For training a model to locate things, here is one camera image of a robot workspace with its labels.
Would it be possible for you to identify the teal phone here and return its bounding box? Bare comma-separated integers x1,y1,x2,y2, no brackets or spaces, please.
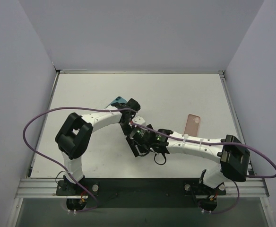
107,96,127,107

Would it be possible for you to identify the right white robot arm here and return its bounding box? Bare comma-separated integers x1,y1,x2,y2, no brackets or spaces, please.
126,126,250,189

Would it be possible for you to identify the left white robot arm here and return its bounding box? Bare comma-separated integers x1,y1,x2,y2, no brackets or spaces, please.
55,98,141,195

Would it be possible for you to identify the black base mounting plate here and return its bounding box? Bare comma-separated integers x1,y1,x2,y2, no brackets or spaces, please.
56,178,226,210

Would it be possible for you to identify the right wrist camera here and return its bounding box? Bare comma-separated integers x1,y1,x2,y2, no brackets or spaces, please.
132,116,146,126

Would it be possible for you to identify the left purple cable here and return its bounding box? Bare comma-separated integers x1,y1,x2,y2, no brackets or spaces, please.
22,107,138,212

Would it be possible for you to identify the purple cable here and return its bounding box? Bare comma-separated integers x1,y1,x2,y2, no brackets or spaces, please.
129,122,276,215
22,107,138,212

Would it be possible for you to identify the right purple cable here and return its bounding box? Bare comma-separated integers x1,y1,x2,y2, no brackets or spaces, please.
129,122,276,215

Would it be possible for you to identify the aluminium table frame rail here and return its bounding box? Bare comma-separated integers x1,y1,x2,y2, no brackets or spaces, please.
15,70,270,199

